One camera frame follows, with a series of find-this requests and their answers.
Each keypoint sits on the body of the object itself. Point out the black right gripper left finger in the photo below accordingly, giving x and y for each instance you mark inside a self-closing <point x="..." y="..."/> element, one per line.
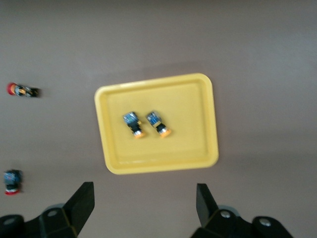
<point x="74" y="213"/>

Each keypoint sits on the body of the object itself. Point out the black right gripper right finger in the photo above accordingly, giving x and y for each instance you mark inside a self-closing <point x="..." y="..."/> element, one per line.
<point x="210" y="218"/>

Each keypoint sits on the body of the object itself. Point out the yellow-capped push button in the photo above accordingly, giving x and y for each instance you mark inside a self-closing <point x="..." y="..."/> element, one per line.
<point x="133" y="124"/>
<point x="158" y="124"/>

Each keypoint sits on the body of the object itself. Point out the red mushroom button black body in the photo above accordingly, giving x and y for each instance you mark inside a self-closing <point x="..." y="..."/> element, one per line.
<point x="12" y="181"/>

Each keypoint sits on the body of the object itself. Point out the yellow plastic tray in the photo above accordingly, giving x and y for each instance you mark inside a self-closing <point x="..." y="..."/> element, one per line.
<point x="178" y="153"/>

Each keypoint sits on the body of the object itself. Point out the red button orange striped body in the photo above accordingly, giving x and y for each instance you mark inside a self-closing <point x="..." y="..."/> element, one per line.
<point x="23" y="90"/>

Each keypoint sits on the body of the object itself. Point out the brown table cover mat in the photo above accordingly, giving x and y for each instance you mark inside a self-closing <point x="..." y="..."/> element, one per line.
<point x="260" y="74"/>

